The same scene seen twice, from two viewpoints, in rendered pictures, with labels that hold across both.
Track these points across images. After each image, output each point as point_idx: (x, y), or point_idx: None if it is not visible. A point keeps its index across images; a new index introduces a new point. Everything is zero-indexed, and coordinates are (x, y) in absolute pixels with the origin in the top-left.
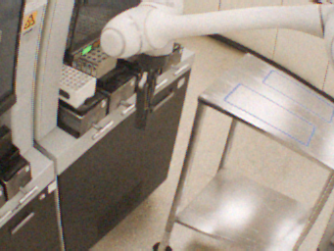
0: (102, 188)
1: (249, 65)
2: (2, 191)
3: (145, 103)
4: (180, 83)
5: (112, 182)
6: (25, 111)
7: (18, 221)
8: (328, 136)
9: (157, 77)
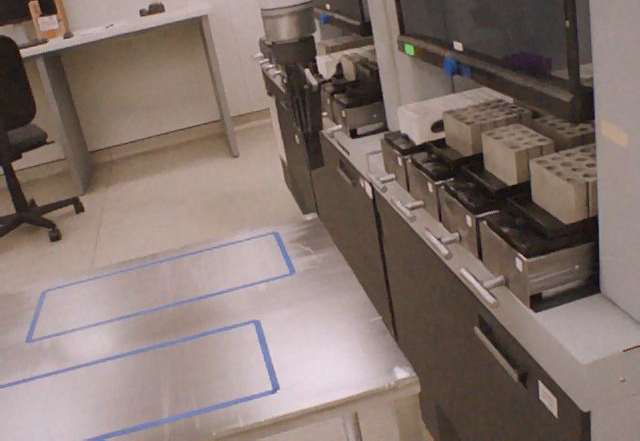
0: (430, 340)
1: (346, 334)
2: (329, 102)
3: (292, 113)
4: (547, 399)
5: (444, 364)
6: (386, 71)
7: (351, 174)
8: None
9: (306, 101)
